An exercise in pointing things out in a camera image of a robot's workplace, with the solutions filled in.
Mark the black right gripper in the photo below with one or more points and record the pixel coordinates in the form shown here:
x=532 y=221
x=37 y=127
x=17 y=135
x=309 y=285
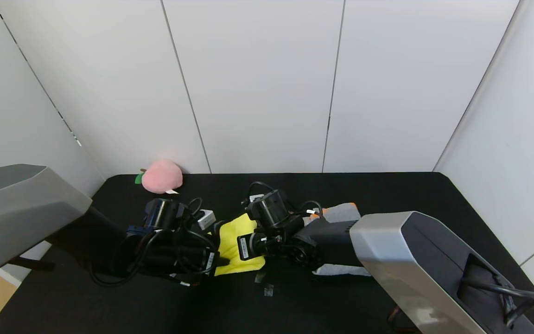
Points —
x=244 y=248

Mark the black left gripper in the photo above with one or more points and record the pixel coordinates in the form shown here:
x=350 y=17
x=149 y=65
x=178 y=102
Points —
x=211 y=262

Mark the yellow towel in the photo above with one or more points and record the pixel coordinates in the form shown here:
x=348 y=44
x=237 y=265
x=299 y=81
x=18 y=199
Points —
x=234 y=232

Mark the grey towel with orange marks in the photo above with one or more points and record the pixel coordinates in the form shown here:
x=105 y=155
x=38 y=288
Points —
x=341 y=213

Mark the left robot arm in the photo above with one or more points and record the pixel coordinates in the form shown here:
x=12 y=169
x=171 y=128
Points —
x=26 y=218

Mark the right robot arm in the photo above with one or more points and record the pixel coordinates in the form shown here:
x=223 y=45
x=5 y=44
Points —
x=410 y=260

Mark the grey tape marker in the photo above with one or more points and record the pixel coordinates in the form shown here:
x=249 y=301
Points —
x=260 y=278
x=269 y=290

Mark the white plug on floor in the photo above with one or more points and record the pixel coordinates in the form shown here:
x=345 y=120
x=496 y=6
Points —
x=206 y=220

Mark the pink peach plush toy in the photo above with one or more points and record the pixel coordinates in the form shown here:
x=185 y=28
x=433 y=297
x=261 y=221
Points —
x=162 y=177

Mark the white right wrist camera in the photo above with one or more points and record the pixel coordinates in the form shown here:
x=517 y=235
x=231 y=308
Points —
x=256 y=197

